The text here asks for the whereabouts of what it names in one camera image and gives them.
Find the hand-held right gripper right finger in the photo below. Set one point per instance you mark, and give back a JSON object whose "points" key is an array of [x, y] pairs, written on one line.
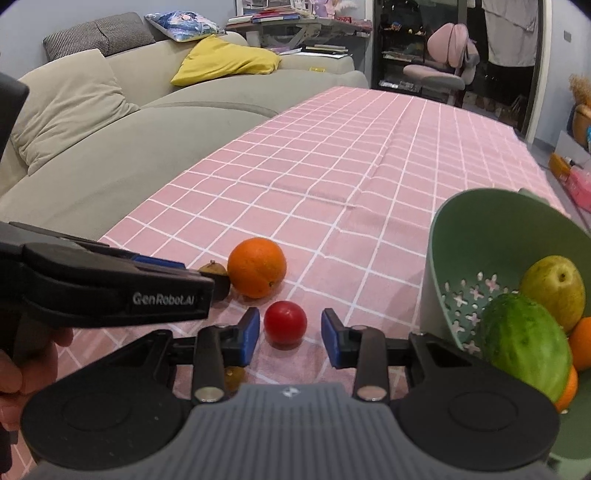
{"points": [[330, 344]]}

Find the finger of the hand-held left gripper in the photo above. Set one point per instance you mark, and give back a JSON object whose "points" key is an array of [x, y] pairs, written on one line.
{"points": [[157, 264]]}

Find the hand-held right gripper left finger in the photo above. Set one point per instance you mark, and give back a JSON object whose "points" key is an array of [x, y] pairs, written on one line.
{"points": [[249, 339]]}

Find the small red tomato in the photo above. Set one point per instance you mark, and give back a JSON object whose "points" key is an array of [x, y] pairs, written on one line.
{"points": [[285, 323]]}

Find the orange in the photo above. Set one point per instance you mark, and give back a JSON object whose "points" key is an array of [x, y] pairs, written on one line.
{"points": [[569, 390], [256, 267], [582, 344]]}

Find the green colander bowl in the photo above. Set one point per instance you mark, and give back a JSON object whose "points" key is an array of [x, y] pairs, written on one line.
{"points": [[471, 240]]}

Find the green cucumber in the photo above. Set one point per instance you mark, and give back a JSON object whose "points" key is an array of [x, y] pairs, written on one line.
{"points": [[526, 346]]}

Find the large yellow-green pear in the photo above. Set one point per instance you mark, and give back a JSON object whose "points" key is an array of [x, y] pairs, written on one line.
{"points": [[551, 290]]}

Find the person's left hand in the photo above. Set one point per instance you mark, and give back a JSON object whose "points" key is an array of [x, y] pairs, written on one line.
{"points": [[14, 406]]}

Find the beige sofa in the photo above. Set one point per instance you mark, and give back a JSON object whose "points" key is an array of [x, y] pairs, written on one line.
{"points": [[138, 138]]}

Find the beige cushion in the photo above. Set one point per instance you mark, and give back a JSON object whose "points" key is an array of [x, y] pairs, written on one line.
{"points": [[69, 106]]}

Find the pink checked tablecloth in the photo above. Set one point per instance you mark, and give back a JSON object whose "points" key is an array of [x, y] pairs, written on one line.
{"points": [[346, 161]]}

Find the yellow pillow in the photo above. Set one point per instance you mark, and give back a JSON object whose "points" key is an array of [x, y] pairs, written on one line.
{"points": [[221, 62]]}

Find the grey checked cushion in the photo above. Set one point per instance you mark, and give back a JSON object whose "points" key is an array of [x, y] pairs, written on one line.
{"points": [[97, 37]]}

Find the blue printed pillow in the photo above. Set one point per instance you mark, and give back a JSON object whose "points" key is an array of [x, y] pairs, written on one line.
{"points": [[184, 25]]}

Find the stack of books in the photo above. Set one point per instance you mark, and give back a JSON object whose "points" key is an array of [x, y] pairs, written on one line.
{"points": [[263, 18]]}

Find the cluttered desk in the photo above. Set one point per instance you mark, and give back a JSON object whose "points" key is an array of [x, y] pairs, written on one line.
{"points": [[323, 27]]}

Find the black shelf unit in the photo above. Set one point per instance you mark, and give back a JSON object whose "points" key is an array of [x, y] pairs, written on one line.
{"points": [[397, 46]]}

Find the pink office chair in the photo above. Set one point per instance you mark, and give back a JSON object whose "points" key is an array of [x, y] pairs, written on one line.
{"points": [[443, 50]]}

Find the gold vase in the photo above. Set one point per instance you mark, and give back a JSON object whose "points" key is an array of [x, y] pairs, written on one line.
{"points": [[582, 127]]}

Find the dried flower bunch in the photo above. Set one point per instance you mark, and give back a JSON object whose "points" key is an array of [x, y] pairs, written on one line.
{"points": [[581, 90]]}

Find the hanging grey clothes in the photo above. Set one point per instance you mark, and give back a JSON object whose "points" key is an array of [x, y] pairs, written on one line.
{"points": [[510, 32]]}

